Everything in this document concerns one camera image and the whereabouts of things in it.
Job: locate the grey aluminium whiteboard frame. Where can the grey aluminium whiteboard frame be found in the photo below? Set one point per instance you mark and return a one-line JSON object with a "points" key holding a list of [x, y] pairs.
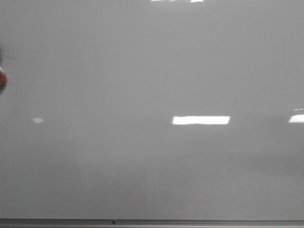
{"points": [[145, 223]]}

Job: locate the red cap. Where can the red cap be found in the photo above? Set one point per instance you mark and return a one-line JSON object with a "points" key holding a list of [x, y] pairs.
{"points": [[3, 80]]}

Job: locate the white glossy whiteboard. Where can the white glossy whiteboard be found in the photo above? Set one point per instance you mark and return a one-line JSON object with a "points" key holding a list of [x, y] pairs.
{"points": [[140, 109]]}

